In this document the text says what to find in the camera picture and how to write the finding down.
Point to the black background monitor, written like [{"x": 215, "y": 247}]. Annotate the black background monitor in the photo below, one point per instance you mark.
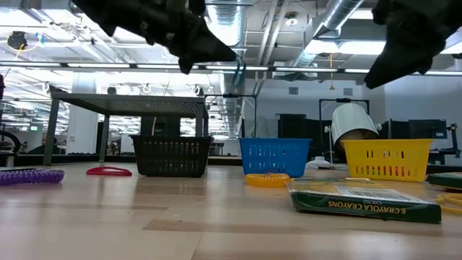
[{"x": 426, "y": 129}]

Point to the yellow spiral coil band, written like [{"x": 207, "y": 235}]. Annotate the yellow spiral coil band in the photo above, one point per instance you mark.
[{"x": 267, "y": 180}]

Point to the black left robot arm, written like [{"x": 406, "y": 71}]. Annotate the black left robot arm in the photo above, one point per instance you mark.
[{"x": 86, "y": 7}]

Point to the yellow plastic basket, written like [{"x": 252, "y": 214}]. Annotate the yellow plastic basket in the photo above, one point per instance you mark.
[{"x": 386, "y": 146}]

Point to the round ceiling sensor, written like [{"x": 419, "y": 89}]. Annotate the round ceiling sensor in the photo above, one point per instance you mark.
[{"x": 291, "y": 21}]

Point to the purple spiral coil band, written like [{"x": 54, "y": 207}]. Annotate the purple spiral coil band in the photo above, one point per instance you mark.
[{"x": 32, "y": 177}]

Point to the grey perforated metal shelf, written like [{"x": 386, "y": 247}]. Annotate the grey perforated metal shelf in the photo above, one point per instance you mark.
[{"x": 126, "y": 104}]

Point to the silver spiral air duct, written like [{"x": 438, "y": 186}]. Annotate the silver spiral air duct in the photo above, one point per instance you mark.
[
  {"x": 339, "y": 14},
  {"x": 231, "y": 21}
]

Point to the black plastic basket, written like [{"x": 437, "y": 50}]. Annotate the black plastic basket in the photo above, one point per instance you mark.
[{"x": 169, "y": 171}]

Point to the long overhead light bar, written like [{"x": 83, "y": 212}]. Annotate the long overhead light bar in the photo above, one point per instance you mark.
[{"x": 307, "y": 69}]

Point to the black background rig frame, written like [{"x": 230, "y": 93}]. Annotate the black background rig frame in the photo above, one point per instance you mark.
[
  {"x": 343, "y": 100},
  {"x": 231, "y": 96}
]

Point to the black camera stand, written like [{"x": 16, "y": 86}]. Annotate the black camera stand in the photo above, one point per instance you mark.
[{"x": 454, "y": 141}]

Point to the blue plastic basket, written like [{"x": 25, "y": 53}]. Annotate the blue plastic basket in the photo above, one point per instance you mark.
[{"x": 274, "y": 142}]

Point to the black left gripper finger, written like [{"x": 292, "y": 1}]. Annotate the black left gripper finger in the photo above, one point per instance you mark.
[
  {"x": 205, "y": 34},
  {"x": 195, "y": 54}
]

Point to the person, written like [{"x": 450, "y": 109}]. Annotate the person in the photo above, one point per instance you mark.
[{"x": 43, "y": 148}]

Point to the yellow green crayon box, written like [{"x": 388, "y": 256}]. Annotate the yellow green crayon box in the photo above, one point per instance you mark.
[
  {"x": 361, "y": 209},
  {"x": 447, "y": 180}
]

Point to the red rubber band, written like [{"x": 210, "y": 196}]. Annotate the red rubber band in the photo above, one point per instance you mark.
[{"x": 108, "y": 173}]

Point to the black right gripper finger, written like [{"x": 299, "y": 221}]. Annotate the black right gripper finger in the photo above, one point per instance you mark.
[
  {"x": 386, "y": 57},
  {"x": 418, "y": 54}
]

